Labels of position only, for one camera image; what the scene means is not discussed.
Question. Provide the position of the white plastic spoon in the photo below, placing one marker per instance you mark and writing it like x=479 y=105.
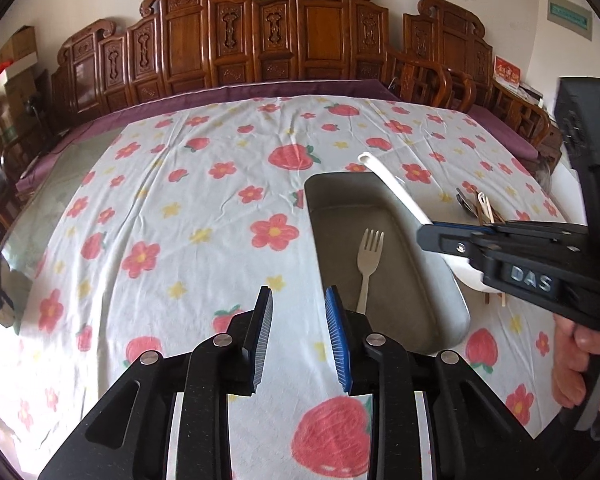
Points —
x=395 y=185

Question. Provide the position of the purple tablecloth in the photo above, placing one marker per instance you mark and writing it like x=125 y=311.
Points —
x=280 y=89

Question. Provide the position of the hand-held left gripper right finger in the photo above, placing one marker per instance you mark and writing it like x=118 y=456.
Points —
x=336 y=340

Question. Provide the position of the red printed box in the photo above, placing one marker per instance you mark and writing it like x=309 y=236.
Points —
x=507 y=72

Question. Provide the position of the metal tray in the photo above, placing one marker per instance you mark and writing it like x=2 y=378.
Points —
x=340 y=200

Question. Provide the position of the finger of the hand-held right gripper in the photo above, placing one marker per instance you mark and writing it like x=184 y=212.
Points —
x=465 y=227
x=445 y=240

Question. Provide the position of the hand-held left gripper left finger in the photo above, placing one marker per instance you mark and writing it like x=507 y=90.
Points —
x=262 y=340

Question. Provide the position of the white rounded object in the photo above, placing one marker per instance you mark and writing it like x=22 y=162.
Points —
x=565 y=195

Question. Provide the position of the beige plastic fork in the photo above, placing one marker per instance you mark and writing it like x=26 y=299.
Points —
x=371 y=260

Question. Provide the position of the large cardboard box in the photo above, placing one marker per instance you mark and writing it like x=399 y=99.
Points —
x=25 y=92

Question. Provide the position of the person's right hand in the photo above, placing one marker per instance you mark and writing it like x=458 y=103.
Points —
x=567 y=360

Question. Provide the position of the grey wall panel box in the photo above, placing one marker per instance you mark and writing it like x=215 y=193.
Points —
x=570 y=15

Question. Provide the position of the white flat box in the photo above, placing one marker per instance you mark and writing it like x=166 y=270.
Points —
x=0 y=72

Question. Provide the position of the white strawberry floral cloth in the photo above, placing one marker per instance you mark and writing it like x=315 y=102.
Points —
x=180 y=185

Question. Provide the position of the row of carved wooden chairs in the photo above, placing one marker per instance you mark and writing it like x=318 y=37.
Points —
x=325 y=35

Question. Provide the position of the small cardboard box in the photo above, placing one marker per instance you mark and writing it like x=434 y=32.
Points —
x=17 y=45

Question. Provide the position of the metal spoon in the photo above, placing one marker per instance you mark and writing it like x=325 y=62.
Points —
x=469 y=208
x=459 y=199

